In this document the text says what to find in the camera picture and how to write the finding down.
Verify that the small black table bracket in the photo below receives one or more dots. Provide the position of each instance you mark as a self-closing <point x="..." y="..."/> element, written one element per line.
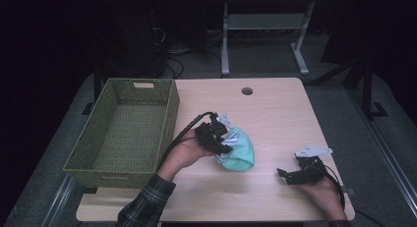
<point x="348" y="190"/>

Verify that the person's right hand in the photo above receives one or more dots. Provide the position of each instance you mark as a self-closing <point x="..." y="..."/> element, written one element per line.
<point x="323" y="196"/>

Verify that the teal striped baby garment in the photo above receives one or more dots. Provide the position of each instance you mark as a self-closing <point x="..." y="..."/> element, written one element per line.
<point x="242" y="155"/>

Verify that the person's left hand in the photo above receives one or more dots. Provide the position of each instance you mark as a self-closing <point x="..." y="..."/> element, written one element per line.
<point x="183" y="155"/>

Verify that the green woven basket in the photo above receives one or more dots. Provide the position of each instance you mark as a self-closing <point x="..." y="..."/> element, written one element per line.
<point x="118" y="128"/>

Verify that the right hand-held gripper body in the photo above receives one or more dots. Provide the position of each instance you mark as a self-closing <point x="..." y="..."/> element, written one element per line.
<point x="309" y="169"/>

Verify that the aluminium floor rail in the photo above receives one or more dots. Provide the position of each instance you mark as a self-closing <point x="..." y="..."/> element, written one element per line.
<point x="59" y="200"/>
<point x="387" y="155"/>

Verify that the grey metal frame desk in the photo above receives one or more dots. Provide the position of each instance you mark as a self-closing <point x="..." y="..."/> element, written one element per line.
<point x="262" y="22"/>

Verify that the black metal stand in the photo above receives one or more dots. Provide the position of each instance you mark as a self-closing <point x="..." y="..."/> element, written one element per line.
<point x="96" y="86"/>
<point x="368" y="89"/>

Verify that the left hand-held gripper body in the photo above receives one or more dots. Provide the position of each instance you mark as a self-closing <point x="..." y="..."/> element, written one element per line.
<point x="206" y="135"/>

